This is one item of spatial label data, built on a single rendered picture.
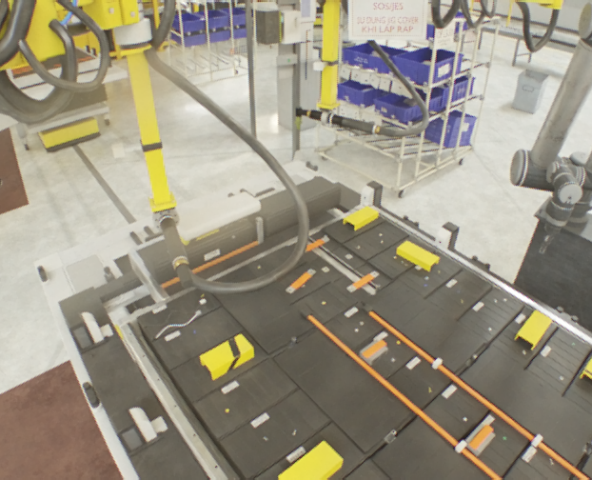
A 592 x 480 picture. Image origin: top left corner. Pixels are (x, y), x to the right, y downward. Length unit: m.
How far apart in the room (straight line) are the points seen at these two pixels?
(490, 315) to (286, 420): 0.82
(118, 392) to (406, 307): 1.04
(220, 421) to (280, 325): 0.39
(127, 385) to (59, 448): 1.12
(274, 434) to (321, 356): 0.30
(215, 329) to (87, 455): 1.30
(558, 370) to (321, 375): 0.78
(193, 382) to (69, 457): 1.34
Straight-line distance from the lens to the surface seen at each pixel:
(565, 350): 1.62
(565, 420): 1.43
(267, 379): 1.29
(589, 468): 1.38
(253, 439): 1.20
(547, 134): 2.20
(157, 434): 1.39
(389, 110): 3.98
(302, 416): 1.22
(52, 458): 2.57
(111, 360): 1.62
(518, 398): 1.40
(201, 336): 1.42
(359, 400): 1.25
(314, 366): 1.31
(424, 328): 1.47
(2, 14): 0.77
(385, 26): 1.89
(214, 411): 1.25
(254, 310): 1.47
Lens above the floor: 2.07
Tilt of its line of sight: 37 degrees down
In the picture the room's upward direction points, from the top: straight up
